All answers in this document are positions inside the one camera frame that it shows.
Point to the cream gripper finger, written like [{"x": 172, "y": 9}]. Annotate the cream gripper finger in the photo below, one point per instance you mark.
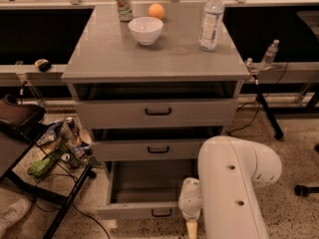
[{"x": 191, "y": 229}]

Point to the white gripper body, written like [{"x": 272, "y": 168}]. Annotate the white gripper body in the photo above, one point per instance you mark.
[{"x": 189, "y": 203}]

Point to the grey bottom drawer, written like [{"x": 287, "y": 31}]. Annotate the grey bottom drawer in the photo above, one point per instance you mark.
[{"x": 145, "y": 188}]

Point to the grey drawer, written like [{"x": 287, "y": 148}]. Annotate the grey drawer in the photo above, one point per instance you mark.
[
  {"x": 145, "y": 188},
  {"x": 125, "y": 150},
  {"x": 156, "y": 113}
]

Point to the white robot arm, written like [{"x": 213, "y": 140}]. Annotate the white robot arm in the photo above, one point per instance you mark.
[{"x": 229, "y": 171}]

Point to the grey middle drawer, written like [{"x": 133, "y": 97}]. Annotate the grey middle drawer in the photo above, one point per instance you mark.
[{"x": 125, "y": 150}]

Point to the grey top drawer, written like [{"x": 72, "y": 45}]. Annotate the grey top drawer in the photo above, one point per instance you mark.
[{"x": 156, "y": 113}]

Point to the grey drawer cabinet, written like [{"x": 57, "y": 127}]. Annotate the grey drawer cabinet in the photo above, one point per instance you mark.
[{"x": 110, "y": 65}]

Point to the black chair caster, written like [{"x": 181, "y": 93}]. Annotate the black chair caster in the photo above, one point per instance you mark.
[{"x": 304, "y": 191}]

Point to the black stand leg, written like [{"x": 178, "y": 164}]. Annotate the black stand leg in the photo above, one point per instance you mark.
[{"x": 278, "y": 131}]

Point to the pile of snack packages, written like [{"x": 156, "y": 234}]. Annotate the pile of snack packages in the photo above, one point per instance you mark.
[{"x": 63, "y": 141}]

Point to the black side table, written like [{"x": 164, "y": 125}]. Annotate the black side table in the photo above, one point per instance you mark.
[{"x": 12, "y": 150}]

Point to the green snack bag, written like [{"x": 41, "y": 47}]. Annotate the green snack bag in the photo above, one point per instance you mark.
[{"x": 41, "y": 167}]

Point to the small clear water bottle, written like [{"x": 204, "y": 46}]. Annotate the small clear water bottle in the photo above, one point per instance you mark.
[{"x": 270, "y": 55}]

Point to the large clear water bottle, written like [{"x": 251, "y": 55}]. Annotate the large clear water bottle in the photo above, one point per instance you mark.
[{"x": 211, "y": 20}]

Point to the white bowl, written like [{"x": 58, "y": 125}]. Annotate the white bowl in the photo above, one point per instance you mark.
[{"x": 146, "y": 30}]

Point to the white shoe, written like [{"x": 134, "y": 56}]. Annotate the white shoe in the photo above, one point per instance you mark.
[{"x": 13, "y": 213}]

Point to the dark brown bag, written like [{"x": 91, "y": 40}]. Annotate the dark brown bag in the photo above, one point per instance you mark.
[{"x": 18, "y": 120}]

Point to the orange fruit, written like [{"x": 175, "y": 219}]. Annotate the orange fruit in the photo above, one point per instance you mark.
[{"x": 156, "y": 10}]

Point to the small black yellow device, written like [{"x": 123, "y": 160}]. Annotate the small black yellow device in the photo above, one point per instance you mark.
[{"x": 43, "y": 65}]

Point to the green soda can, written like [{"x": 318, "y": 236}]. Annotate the green soda can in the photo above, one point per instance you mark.
[{"x": 125, "y": 10}]

